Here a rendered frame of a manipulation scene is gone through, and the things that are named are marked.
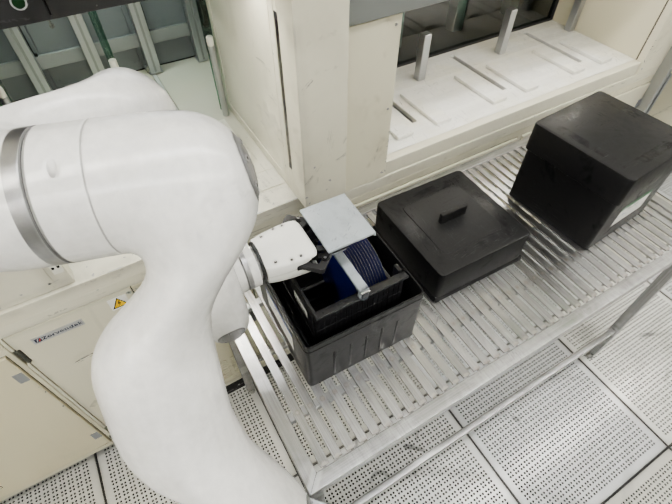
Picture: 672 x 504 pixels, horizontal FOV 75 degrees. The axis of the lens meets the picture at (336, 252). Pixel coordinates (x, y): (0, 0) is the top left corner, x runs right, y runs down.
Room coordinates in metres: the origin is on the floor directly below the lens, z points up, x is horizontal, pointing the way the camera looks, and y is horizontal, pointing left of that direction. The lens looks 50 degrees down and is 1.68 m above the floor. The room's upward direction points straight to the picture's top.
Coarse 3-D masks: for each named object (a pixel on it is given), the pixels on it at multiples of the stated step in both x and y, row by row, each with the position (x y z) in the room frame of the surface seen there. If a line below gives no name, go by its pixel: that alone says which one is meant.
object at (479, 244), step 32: (416, 192) 0.89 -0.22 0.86; (448, 192) 0.89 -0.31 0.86; (480, 192) 0.89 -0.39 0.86; (384, 224) 0.81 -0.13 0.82; (416, 224) 0.77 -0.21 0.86; (448, 224) 0.77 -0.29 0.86; (480, 224) 0.77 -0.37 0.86; (512, 224) 0.77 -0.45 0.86; (416, 256) 0.69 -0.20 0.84; (448, 256) 0.67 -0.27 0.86; (480, 256) 0.67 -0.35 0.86; (512, 256) 0.72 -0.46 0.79; (448, 288) 0.62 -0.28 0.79
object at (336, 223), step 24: (312, 216) 0.58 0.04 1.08; (336, 216) 0.58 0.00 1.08; (360, 216) 0.58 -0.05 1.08; (312, 240) 0.66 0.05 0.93; (336, 240) 0.52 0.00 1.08; (288, 288) 0.54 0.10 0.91; (360, 288) 0.47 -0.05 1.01; (384, 288) 0.49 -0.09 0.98; (312, 312) 0.43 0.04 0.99; (336, 312) 0.45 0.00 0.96; (360, 312) 0.48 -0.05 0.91; (312, 336) 0.44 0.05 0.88
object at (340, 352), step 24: (384, 264) 0.64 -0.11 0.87; (264, 288) 0.58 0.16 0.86; (312, 288) 0.64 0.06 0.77; (408, 288) 0.55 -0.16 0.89; (288, 312) 0.55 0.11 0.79; (384, 312) 0.47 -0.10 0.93; (408, 312) 0.50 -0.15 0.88; (288, 336) 0.46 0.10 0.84; (336, 336) 0.41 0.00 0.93; (360, 336) 0.44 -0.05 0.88; (384, 336) 0.47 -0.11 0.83; (408, 336) 0.51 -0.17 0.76; (312, 360) 0.39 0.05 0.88; (336, 360) 0.41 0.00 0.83; (360, 360) 0.44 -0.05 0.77; (312, 384) 0.39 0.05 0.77
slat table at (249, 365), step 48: (528, 240) 0.81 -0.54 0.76; (480, 288) 0.64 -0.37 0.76; (528, 288) 0.64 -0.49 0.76; (576, 288) 0.64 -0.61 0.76; (624, 288) 0.64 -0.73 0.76; (432, 336) 0.51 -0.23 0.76; (480, 336) 0.51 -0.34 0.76; (528, 336) 0.51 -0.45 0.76; (480, 384) 0.39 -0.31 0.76; (528, 384) 0.62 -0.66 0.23; (288, 432) 0.29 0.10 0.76; (336, 432) 0.29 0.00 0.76; (384, 432) 0.29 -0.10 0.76; (336, 480) 0.20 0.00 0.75
